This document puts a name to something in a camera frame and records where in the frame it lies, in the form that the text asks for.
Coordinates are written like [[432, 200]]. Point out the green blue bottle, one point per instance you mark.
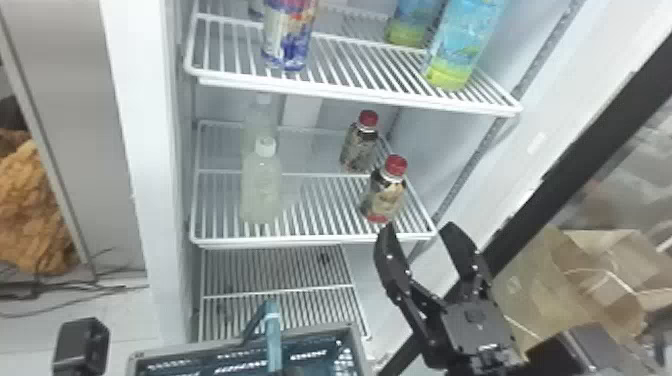
[[459, 42], [412, 23]]

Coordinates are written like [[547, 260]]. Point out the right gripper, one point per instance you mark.
[[470, 330]]

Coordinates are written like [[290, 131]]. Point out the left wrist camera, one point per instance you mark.
[[80, 346]]

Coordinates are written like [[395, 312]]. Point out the fridge door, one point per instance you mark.
[[588, 152]]

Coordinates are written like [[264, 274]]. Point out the blue white bottle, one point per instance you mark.
[[288, 36]]

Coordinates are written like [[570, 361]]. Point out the brown cloth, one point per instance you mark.
[[29, 210]]

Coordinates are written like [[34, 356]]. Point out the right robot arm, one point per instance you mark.
[[498, 368]]

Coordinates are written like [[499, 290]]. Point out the brown bottle red cap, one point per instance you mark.
[[384, 194], [359, 147]]

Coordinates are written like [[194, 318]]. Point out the blue basket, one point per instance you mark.
[[315, 357]]

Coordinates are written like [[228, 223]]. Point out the brown paper bag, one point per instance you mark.
[[572, 283]]

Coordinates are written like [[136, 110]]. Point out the white fridge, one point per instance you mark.
[[157, 157]]

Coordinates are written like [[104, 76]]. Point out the clear bottle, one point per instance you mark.
[[261, 186], [260, 118]]

